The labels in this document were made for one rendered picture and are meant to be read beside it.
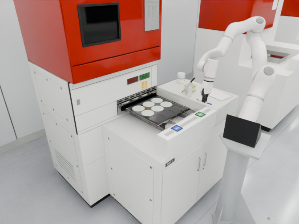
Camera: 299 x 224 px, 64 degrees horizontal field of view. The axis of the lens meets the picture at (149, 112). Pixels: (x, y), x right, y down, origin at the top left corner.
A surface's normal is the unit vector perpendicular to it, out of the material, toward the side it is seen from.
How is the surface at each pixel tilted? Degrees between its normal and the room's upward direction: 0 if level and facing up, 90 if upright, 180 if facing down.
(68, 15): 90
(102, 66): 90
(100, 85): 90
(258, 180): 0
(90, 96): 90
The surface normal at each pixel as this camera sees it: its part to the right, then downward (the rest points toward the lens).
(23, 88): 0.70, 0.34
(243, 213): -0.59, 0.38
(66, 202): 0.00, -0.88
